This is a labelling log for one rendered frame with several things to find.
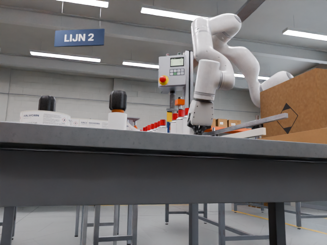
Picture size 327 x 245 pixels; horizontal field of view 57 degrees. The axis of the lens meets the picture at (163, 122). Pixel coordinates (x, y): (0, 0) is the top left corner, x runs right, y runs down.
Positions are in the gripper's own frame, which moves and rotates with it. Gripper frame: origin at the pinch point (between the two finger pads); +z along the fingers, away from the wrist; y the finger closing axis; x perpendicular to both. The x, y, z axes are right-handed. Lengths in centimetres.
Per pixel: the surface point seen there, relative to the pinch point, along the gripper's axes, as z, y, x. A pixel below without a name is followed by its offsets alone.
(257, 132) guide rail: -11.3, 4.5, 43.1
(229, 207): 253, -341, -445
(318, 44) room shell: -137, -486, -433
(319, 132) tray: -17, 13, 71
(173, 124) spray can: -0.3, 1.7, -23.5
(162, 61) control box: -31, -1, -60
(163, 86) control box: -17, -2, -55
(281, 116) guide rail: -16.3, -3.3, 42.1
